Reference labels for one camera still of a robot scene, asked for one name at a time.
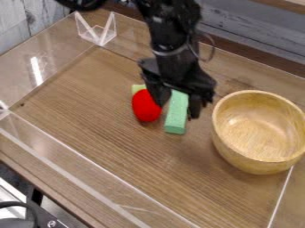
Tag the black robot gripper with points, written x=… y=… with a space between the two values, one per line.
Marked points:
x=165 y=72

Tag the red plush strawberry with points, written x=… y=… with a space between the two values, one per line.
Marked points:
x=145 y=107

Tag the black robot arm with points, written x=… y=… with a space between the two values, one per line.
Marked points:
x=172 y=20

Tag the green foam block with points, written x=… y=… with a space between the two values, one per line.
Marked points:
x=177 y=114

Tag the wooden bowl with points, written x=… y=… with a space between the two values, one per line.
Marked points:
x=259 y=131

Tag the clear acrylic front barrier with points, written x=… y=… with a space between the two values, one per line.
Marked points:
x=100 y=197

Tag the clear acrylic corner bracket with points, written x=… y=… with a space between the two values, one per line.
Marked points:
x=97 y=34

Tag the black metal table frame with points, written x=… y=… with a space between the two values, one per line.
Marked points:
x=51 y=215

